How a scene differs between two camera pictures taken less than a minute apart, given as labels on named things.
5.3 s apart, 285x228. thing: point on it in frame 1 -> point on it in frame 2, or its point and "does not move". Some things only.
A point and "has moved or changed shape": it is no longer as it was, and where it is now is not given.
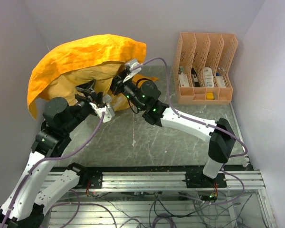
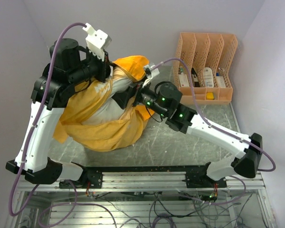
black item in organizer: [197, 84] does not move
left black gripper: [98, 99] -> [104, 65]
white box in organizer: [221, 81] does not move
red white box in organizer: [184, 80] does not move
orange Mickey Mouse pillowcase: [80, 52] has moved or changed shape
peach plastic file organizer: [201, 68] does not move
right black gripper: [117, 83] -> [122, 97]
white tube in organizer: [208, 77] does not move
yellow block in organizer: [210, 96] does not move
